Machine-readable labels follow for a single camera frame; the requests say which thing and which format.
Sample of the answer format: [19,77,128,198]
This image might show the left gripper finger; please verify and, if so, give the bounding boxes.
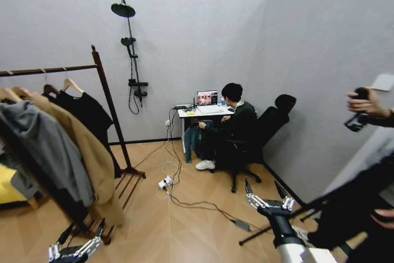
[47,222,76,261]
[73,217,106,259]

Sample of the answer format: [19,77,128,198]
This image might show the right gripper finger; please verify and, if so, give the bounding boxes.
[244,178,269,210]
[274,180,296,212]

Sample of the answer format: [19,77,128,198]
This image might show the blue jeans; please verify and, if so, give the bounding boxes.
[183,119,214,164]

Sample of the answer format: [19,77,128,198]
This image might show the black handheld controller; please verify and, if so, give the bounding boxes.
[344,86,372,133]

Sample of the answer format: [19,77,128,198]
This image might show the light wooden hanger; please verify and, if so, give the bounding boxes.
[60,70,84,94]

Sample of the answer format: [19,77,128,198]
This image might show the dark wooden hanger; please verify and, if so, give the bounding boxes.
[42,71,59,96]

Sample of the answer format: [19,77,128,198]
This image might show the long black rod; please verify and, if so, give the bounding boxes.
[238,196,329,246]

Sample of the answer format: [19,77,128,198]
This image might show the black power adapter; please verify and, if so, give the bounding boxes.
[233,219,252,232]

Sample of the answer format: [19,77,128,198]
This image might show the person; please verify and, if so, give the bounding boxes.
[307,107,394,263]
[195,83,260,172]

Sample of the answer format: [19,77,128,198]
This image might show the yellow seat cushion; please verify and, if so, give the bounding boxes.
[0,164,29,205]

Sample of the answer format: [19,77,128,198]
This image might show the black office chair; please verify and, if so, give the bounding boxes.
[226,94,298,194]

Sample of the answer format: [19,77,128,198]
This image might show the tan coat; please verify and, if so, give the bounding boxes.
[0,86,126,227]

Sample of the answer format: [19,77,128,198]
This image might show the white power strip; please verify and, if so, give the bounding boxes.
[158,175,174,191]

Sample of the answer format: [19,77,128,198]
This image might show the white desk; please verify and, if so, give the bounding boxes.
[177,104,236,156]

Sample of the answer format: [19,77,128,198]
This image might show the grey hoodie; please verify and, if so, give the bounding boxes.
[0,101,96,208]

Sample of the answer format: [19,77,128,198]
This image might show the open laptop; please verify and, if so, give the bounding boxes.
[196,90,226,115]

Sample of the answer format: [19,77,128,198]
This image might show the black t-shirt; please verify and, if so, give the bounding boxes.
[46,89,123,179]

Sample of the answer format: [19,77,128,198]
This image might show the dark wooden clothes rack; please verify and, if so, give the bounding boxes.
[0,44,147,245]

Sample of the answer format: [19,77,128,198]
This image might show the black shower mixer shelf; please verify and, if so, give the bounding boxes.
[127,81,149,97]

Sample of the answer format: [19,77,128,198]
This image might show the black shower riser pipe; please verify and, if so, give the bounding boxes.
[125,16,144,108]

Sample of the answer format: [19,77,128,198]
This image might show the black rain shower head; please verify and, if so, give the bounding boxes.
[110,0,137,18]

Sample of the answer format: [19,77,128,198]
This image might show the black floor cable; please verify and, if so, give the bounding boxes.
[167,115,273,235]

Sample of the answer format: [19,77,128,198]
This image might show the white floor cable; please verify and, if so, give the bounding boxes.
[156,139,184,198]

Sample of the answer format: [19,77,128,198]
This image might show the black shower hose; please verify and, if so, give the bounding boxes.
[128,46,142,115]

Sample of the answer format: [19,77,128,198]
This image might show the white wall switch plate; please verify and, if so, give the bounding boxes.
[371,73,394,92]

